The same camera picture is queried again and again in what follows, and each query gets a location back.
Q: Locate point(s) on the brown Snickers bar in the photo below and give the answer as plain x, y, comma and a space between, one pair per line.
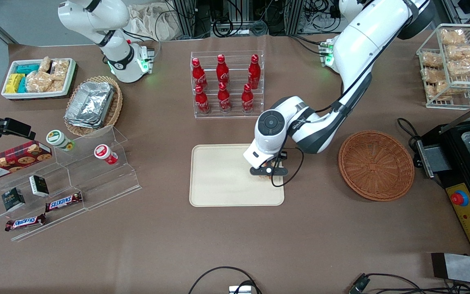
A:
25, 222
63, 201

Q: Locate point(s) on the small black carton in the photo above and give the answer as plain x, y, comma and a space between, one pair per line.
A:
13, 199
39, 185

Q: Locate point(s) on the yellow snack pack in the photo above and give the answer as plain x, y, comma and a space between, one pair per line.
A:
14, 83

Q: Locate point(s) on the grey metal frame bar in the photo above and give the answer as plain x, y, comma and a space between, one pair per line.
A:
0, 30

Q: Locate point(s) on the beige cloth bag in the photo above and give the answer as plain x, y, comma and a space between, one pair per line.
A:
153, 20

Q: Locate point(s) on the grey black flat strip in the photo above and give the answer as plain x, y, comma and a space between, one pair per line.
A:
463, 268

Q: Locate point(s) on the green lid white cup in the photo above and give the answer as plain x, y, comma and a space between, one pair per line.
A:
57, 139

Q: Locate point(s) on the beige plastic serving tray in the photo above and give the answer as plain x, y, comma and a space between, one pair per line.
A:
222, 179

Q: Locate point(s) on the red emergency stop button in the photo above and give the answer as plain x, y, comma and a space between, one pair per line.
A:
459, 199

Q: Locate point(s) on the red tartan cookie box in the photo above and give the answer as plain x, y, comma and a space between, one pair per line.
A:
10, 161

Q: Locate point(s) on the white rectangular snack tray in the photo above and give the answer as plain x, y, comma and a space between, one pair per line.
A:
35, 95

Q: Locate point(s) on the small silver device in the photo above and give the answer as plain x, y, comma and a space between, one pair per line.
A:
239, 290

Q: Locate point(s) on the clear bag rice crackers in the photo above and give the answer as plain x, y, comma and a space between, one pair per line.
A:
45, 64
60, 69
58, 85
39, 82

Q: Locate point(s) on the aluminium frame post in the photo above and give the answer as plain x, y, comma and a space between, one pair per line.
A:
294, 16
186, 16

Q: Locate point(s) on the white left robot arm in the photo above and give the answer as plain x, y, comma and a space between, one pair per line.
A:
365, 36

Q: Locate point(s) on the black machine yellow panel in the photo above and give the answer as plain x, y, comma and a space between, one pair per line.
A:
463, 228

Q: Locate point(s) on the red lid white cup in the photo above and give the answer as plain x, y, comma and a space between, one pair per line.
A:
103, 153

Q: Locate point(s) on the clear acrylic bottle rack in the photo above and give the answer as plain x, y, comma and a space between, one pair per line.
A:
235, 115

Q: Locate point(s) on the oval light wicker basket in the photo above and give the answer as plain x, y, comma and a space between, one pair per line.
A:
115, 111

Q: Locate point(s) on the round brown wicker basket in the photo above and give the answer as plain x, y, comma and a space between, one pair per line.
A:
375, 167

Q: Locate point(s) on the teal snack pack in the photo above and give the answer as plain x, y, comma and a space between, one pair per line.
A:
27, 68
23, 85

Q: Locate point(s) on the clear acrylic step shelf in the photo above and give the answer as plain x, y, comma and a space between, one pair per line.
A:
96, 183

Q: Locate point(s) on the red cola bottle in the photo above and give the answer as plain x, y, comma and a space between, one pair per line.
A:
247, 100
254, 71
224, 98
197, 74
222, 70
202, 101

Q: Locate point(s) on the aluminium foil container stack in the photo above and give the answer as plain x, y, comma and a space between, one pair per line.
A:
90, 104

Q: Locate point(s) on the clear bag fried snack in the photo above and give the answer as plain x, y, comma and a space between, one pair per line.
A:
439, 90
433, 60
463, 67
433, 75
453, 36
463, 53

